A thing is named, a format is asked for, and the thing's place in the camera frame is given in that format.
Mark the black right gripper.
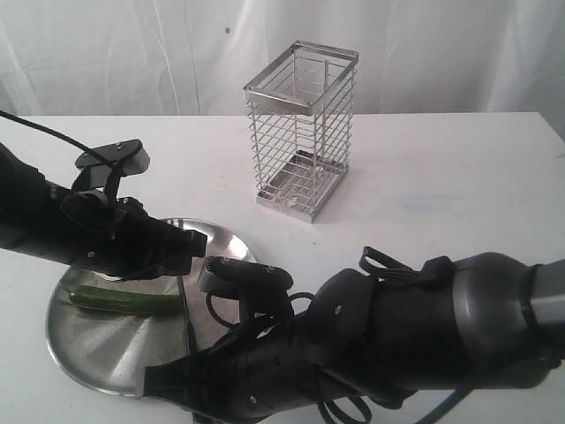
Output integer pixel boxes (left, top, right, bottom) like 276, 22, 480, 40
139, 322, 367, 424

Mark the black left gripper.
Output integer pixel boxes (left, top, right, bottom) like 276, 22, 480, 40
43, 185, 207, 281

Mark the black handled kitchen knife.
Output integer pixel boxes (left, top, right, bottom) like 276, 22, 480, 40
176, 276, 198, 355

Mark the green cucumber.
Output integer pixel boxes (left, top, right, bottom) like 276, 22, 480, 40
68, 285, 185, 316

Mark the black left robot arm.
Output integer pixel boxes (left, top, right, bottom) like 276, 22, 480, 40
1, 139, 207, 280

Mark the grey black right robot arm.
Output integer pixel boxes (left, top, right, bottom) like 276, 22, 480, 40
140, 247, 564, 423

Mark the round stainless steel plate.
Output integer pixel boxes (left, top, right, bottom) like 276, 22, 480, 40
45, 216, 260, 391

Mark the white backdrop curtain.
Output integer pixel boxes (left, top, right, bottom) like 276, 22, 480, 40
1, 1, 564, 117

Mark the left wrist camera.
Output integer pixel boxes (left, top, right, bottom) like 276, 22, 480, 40
72, 139, 150, 197

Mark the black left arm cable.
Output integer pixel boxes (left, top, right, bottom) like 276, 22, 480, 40
0, 110, 124, 178

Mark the wire metal utensil holder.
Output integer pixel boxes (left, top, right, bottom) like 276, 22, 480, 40
244, 41, 359, 223

